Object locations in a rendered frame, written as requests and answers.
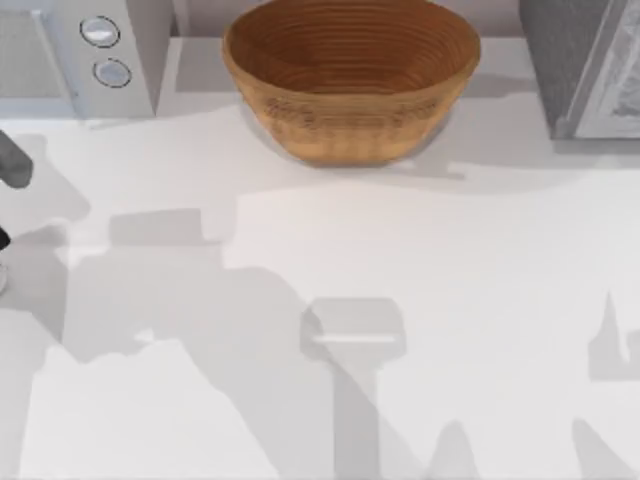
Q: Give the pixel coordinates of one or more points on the brown wooden basket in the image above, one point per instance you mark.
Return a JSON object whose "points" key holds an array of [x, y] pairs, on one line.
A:
{"points": [[350, 90]]}

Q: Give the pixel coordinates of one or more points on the round silver microwave knob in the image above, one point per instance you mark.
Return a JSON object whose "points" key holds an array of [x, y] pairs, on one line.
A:
{"points": [[100, 31], [112, 72]]}

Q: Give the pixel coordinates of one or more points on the grey rounded object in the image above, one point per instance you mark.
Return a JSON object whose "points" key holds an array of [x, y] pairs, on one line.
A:
{"points": [[12, 162]]}

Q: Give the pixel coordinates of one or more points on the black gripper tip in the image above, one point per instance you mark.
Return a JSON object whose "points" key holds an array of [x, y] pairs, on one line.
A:
{"points": [[3, 240]]}

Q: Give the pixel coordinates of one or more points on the pale microwave oven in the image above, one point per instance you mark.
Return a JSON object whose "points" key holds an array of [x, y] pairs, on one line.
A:
{"points": [[55, 60]]}

